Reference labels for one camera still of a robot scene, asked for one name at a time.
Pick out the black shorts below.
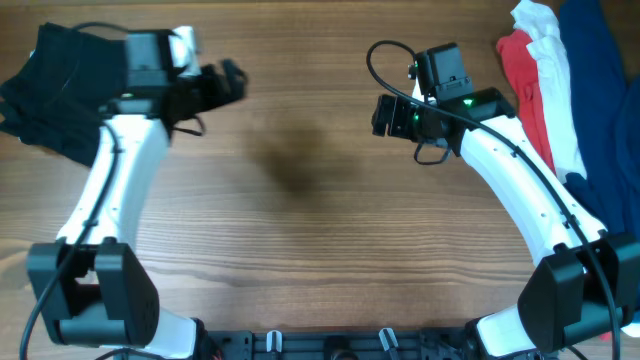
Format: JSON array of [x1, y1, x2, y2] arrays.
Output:
[[1, 23, 127, 167]]

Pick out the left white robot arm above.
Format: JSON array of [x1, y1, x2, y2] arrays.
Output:
[[19, 59, 248, 359]]

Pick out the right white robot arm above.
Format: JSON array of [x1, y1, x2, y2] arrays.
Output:
[[372, 88, 639, 359]]

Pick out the red cloth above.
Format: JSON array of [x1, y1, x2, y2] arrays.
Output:
[[496, 30, 555, 172]]

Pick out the white cloth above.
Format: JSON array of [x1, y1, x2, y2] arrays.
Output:
[[510, 0, 640, 337]]

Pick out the navy blue garment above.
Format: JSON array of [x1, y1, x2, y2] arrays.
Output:
[[559, 0, 639, 237]]

